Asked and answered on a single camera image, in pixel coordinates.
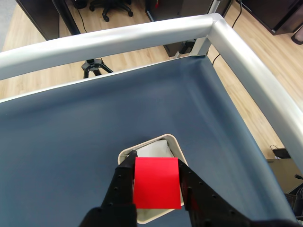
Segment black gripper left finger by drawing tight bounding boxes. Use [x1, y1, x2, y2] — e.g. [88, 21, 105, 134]
[79, 150, 140, 227]

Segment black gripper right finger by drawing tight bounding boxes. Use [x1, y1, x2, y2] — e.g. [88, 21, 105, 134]
[177, 157, 259, 227]

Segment red cube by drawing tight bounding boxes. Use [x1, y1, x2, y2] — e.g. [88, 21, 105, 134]
[132, 156, 182, 210]

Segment beige metal square box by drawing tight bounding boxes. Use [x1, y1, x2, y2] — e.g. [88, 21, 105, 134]
[117, 133, 189, 225]

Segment dark blue table mat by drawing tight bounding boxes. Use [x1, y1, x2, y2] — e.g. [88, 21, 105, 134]
[0, 55, 298, 227]

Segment black tripod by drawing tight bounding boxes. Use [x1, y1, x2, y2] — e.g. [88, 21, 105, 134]
[81, 58, 114, 80]

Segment grey table leg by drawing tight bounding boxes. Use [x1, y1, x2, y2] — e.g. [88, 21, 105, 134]
[175, 35, 212, 59]

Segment black office chair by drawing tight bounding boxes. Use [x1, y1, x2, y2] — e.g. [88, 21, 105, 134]
[89, 0, 134, 22]

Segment dark desk cabinet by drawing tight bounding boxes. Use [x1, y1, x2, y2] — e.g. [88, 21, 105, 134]
[236, 0, 303, 36]
[15, 0, 81, 41]

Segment silver aluminium frame rail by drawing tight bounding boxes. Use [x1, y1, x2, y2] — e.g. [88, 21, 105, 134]
[208, 14, 303, 166]
[0, 13, 222, 81]

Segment thin black cable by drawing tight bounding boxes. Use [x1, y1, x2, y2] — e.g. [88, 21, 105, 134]
[231, 0, 243, 28]

